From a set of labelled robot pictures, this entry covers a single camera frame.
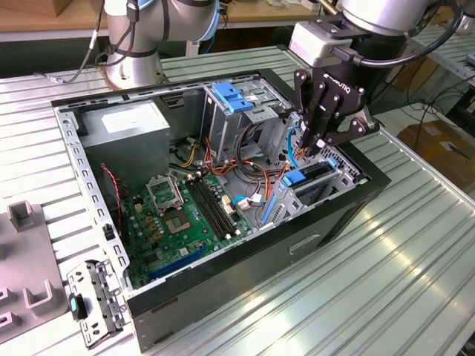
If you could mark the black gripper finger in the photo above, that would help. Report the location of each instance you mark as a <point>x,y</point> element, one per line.
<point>305,92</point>
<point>349,131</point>

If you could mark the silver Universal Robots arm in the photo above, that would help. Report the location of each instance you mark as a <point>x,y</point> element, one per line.
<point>130,63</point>

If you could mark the grey metal disk bay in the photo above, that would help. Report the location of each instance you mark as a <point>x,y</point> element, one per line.
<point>287,209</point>

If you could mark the brown cardboard box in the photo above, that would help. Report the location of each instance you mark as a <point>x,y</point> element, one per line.
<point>441,148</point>
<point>419,78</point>

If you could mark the blue plastic drive latch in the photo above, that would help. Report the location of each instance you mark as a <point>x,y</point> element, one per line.
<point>230,98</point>

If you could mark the grey metal drive cage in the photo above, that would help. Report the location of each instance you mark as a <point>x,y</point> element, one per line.
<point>226,130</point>

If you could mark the wooden top desk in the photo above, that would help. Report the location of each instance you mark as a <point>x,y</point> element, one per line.
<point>37,22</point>
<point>259,15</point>

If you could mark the slatted metal side table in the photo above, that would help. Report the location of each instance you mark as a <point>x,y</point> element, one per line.
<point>456,55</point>

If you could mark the black RAM slot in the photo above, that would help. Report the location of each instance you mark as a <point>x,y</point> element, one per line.
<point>209,212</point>
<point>219,205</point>

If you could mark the black open PC case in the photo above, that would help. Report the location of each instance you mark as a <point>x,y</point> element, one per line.
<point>241,267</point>

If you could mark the green motherboard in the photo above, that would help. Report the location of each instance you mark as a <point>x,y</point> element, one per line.
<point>193,226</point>

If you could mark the CPU socket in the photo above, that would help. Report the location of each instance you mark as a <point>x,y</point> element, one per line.
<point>177,221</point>

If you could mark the grey power supply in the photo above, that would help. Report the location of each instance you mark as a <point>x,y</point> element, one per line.
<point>126,148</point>

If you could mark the blue expansion slot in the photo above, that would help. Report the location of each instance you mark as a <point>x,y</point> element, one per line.
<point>174,265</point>

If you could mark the black case fan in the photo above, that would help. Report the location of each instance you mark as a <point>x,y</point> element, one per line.
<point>111,193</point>

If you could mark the grey parts rack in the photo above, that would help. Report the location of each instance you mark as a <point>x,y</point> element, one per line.
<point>26,256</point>

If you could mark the metal card retention bracket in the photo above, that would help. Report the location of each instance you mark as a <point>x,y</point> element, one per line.
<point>104,293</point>

